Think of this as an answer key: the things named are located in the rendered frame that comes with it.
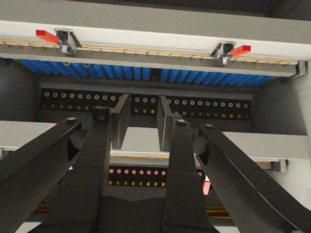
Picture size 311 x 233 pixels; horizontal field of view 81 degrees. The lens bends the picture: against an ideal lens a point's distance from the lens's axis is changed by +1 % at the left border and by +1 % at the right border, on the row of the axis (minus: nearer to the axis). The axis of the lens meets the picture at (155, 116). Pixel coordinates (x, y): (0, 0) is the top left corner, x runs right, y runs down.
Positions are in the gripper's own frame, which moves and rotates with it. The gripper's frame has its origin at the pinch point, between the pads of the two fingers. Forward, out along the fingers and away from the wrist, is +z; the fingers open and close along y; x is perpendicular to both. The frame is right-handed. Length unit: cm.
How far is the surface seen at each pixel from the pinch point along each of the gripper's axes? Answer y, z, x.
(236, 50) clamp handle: 12.5, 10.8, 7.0
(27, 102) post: -29.5, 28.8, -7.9
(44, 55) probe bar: -18.6, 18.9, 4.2
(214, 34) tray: 10.4, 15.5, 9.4
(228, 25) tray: 12.9, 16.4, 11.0
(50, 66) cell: -20.2, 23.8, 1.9
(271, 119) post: 31.1, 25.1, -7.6
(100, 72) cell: -10.3, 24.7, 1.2
